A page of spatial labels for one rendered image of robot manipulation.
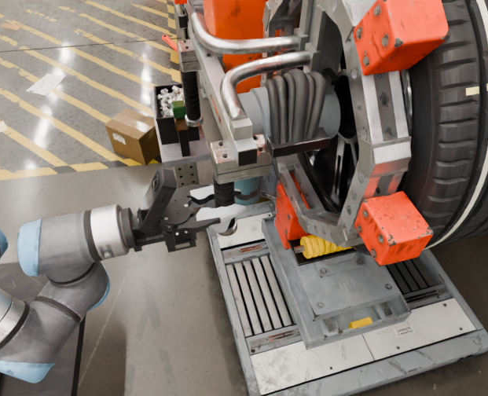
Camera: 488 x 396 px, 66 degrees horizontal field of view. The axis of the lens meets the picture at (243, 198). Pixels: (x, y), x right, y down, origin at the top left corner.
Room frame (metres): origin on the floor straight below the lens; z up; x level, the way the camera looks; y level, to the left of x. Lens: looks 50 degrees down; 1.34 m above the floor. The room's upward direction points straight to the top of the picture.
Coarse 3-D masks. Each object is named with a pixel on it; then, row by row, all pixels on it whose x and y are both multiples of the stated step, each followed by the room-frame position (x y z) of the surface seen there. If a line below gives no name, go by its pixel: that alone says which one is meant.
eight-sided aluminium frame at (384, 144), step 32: (288, 0) 0.80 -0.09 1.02; (320, 0) 0.63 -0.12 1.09; (352, 0) 0.56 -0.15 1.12; (288, 32) 0.88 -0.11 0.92; (352, 32) 0.52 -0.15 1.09; (352, 64) 0.50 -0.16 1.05; (352, 96) 0.48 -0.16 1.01; (384, 96) 0.48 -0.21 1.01; (384, 128) 0.45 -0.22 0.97; (288, 160) 0.75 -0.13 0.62; (384, 160) 0.39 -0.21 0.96; (288, 192) 0.65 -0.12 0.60; (352, 192) 0.41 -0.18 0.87; (384, 192) 0.40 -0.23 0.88; (320, 224) 0.48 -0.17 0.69; (352, 224) 0.39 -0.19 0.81
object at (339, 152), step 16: (352, 112) 0.71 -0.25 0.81; (352, 128) 0.69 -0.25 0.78; (336, 144) 0.80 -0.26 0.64; (352, 144) 0.62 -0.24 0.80; (320, 160) 0.74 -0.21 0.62; (336, 160) 0.66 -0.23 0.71; (352, 160) 0.75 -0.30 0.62; (320, 176) 0.69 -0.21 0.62; (336, 176) 0.64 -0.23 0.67; (352, 176) 0.69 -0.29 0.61; (336, 192) 0.63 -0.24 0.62; (336, 208) 0.57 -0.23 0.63
